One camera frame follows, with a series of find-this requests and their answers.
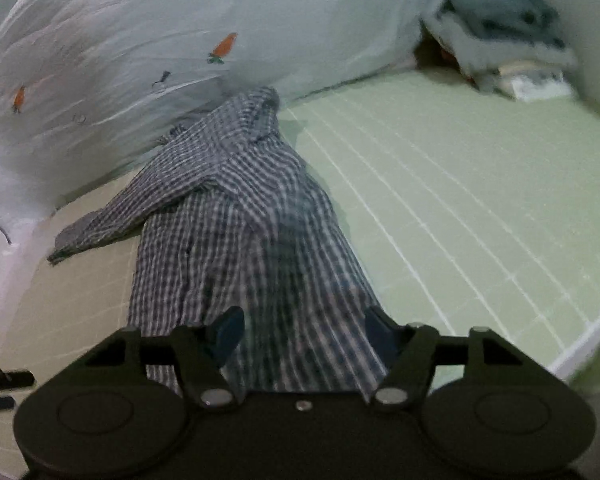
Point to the light green bed mat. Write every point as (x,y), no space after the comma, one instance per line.
(455,185)

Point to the pile of folded bedding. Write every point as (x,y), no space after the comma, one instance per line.
(500,15)

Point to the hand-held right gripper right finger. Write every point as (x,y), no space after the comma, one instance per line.
(380,336)

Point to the blue white checked shirt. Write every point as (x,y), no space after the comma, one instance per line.
(240,220)

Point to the white carrot print mosquito net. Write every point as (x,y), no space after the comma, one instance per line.
(180,25)

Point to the white folded cloth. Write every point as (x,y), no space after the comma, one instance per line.
(535,84)

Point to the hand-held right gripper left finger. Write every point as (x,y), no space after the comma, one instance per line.
(228,332)

